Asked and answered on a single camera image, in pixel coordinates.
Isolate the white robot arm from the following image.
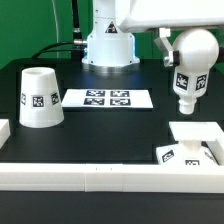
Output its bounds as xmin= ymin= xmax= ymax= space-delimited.
xmin=83 ymin=0 xmax=224 ymax=68

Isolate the white lamp bulb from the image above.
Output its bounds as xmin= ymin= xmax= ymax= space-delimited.
xmin=173 ymin=28 xmax=219 ymax=115

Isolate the white left wall bar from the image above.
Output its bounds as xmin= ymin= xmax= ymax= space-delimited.
xmin=0 ymin=119 xmax=10 ymax=149

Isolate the white lamp base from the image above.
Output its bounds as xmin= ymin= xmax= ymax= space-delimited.
xmin=156 ymin=121 xmax=223 ymax=167

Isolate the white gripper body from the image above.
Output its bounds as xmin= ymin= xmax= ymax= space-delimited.
xmin=118 ymin=0 xmax=224 ymax=33

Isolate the white marker tag board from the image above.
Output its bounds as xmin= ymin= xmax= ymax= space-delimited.
xmin=62 ymin=89 xmax=153 ymax=109

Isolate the black cable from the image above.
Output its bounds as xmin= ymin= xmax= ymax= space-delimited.
xmin=31 ymin=0 xmax=88 ymax=59

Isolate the white lamp shade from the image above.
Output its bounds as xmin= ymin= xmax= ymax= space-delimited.
xmin=19 ymin=67 xmax=64 ymax=128

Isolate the white front wall bar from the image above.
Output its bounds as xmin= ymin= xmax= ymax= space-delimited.
xmin=0 ymin=163 xmax=224 ymax=193

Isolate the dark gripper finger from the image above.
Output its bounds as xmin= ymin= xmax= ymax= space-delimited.
xmin=154 ymin=28 xmax=180 ymax=67

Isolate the grey thin cable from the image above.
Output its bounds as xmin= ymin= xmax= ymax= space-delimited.
xmin=51 ymin=0 xmax=61 ymax=59

